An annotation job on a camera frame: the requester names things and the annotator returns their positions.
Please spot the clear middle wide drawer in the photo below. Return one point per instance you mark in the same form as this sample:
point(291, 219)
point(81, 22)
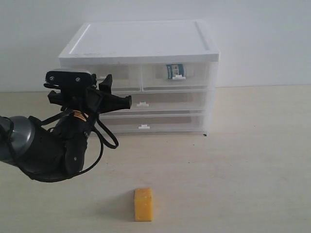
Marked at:
point(163, 103)

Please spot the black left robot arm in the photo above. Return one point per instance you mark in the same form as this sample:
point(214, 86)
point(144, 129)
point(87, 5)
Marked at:
point(53, 150)

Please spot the clear wide drawer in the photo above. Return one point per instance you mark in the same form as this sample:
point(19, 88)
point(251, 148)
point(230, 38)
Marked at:
point(163, 103)
point(154, 124)

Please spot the teal bottle with white cap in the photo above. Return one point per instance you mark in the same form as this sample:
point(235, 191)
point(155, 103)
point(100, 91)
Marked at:
point(177, 71)

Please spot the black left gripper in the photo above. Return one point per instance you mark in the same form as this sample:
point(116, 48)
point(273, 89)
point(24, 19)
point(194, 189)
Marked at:
point(89, 99)

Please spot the yellow sponge block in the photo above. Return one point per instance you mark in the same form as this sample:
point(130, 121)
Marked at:
point(143, 204)

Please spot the white plastic drawer cabinet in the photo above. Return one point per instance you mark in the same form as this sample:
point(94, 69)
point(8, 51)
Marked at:
point(143, 43)

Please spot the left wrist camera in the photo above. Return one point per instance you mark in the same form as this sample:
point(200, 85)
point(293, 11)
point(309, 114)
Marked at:
point(69, 79)

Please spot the clear bottom wide drawer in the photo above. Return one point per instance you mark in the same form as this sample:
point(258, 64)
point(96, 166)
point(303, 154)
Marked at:
point(154, 124)

